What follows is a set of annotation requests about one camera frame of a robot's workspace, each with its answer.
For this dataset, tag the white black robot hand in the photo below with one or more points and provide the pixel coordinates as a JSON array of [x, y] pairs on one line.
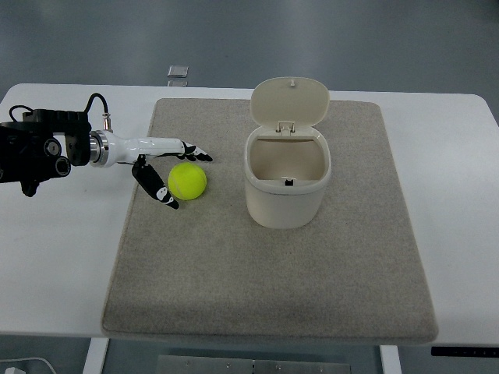
[[107, 149]]

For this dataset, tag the yellow tennis ball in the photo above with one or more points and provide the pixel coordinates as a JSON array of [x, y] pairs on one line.
[[187, 181]]

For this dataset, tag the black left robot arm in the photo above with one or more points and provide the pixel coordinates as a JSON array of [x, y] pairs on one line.
[[41, 144]]

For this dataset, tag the lower silver floor plate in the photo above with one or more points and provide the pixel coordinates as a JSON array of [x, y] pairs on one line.
[[178, 83]]

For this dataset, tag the silver floor plate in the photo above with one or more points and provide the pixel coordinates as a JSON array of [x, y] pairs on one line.
[[178, 71], [178, 83]]

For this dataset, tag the upper silver floor plate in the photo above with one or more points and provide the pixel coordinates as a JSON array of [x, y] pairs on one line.
[[178, 71]]

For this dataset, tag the beige felt mat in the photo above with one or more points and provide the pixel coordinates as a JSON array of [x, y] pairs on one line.
[[208, 270]]

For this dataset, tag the beige bin with lid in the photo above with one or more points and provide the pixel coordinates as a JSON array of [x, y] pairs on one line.
[[287, 161]]

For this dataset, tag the white left table leg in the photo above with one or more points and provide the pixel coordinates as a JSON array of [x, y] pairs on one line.
[[96, 355]]

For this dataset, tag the white table leg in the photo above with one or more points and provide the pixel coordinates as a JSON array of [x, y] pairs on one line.
[[96, 355], [390, 359]]

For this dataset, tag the white right table leg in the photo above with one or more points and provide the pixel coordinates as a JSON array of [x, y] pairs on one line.
[[390, 359]]

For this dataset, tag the black table control panel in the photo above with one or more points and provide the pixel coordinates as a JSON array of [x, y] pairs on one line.
[[465, 352]]

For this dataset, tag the grey metal base plate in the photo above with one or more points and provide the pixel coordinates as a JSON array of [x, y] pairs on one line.
[[192, 364]]

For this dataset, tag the white device with cable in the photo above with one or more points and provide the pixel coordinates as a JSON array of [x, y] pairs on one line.
[[27, 365]]

